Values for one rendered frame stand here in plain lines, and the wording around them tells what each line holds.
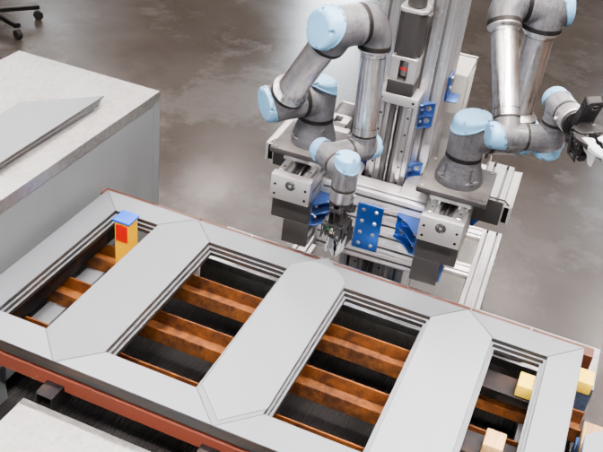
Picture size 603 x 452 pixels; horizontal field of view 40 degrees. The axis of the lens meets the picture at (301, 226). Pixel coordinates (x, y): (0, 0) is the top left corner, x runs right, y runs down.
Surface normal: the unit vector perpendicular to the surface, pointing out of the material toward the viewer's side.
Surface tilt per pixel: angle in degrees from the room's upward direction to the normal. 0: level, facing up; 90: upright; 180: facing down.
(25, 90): 0
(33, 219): 90
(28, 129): 0
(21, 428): 0
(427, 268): 90
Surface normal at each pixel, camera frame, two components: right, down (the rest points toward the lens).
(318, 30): -0.79, 0.17
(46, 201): 0.92, 0.29
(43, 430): 0.11, -0.83
